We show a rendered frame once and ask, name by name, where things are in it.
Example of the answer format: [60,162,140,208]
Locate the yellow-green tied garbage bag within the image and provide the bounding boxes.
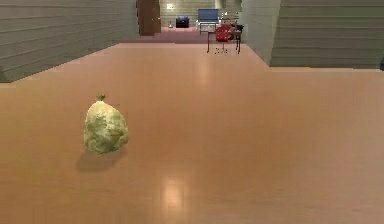
[83,94,130,155]

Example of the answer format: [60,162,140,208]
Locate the blue sofa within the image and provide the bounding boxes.
[197,8,220,34]

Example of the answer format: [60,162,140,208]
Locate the brown wooden room door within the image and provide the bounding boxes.
[136,0,162,37]

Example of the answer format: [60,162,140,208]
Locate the red office chair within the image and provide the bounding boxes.
[214,23,233,55]

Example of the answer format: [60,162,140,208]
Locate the dark blue armchair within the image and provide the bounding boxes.
[175,15,190,29]

